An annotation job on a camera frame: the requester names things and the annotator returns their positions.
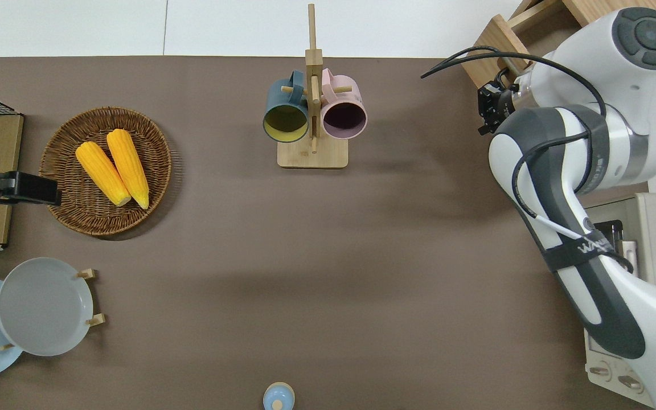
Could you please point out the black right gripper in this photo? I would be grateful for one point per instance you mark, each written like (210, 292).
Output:
(503, 102)

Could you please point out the light wooden drawer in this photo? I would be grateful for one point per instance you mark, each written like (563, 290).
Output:
(493, 45)

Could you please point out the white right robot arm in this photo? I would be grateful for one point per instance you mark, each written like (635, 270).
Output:
(618, 131)

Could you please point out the brown wicker basket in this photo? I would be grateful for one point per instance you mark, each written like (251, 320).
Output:
(86, 213)

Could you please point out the yellow corn cob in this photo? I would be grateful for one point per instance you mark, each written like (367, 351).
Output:
(128, 165)
(103, 173)

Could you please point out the wooden plate rack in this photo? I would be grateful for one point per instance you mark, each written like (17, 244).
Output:
(90, 274)

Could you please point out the grey plate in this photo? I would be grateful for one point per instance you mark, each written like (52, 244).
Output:
(43, 307)

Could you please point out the pink mug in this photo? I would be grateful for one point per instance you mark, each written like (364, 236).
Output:
(344, 114)

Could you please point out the wooden mug rack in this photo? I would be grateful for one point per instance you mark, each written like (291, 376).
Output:
(312, 156)

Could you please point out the brown table mat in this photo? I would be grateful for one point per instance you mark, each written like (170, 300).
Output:
(362, 256)

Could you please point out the dark teal mug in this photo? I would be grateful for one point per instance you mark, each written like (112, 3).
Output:
(285, 119)

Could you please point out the light blue round button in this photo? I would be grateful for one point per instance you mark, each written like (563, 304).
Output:
(278, 397)

